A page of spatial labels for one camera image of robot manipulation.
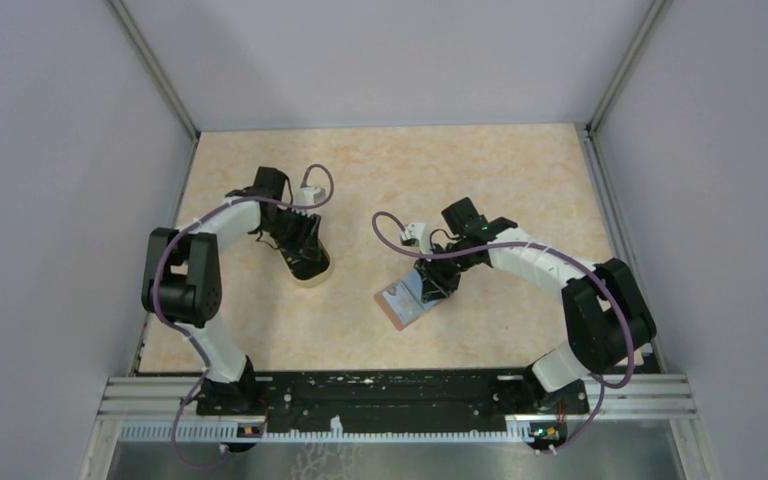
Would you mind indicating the beige oval card tray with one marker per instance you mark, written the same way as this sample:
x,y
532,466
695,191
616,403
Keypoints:
x,y
309,273

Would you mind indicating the aluminium frame rail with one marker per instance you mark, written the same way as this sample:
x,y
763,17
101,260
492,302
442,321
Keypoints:
x,y
642,394

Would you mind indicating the left aluminium corner post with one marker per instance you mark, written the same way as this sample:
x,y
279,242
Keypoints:
x,y
151,63

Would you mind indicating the right aluminium corner post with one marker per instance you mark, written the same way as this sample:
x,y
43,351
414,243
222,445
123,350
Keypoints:
x,y
649,23

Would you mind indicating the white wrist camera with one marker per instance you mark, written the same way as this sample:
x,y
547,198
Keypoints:
x,y
309,195
417,236

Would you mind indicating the white slotted cable duct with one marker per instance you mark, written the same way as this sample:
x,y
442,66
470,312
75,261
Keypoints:
x,y
233,432

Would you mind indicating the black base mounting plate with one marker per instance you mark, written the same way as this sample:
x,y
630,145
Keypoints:
x,y
215,399

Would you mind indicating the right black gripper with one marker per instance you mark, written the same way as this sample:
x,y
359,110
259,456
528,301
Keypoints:
x,y
436,285

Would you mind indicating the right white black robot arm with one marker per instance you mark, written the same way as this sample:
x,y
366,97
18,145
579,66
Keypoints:
x,y
605,315

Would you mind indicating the aluminium corner post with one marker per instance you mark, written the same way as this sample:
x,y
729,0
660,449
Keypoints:
x,y
151,63
649,23

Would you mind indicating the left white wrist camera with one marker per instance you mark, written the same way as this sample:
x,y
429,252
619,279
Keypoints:
x,y
309,195

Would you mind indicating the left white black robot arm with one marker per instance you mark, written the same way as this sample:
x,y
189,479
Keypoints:
x,y
182,282

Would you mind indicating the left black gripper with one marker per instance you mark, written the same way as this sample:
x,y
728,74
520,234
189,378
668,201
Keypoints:
x,y
307,242

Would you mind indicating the brown leather card holder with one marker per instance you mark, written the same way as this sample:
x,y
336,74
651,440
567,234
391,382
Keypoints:
x,y
401,301

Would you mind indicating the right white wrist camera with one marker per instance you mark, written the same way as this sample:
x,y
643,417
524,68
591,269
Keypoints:
x,y
417,236

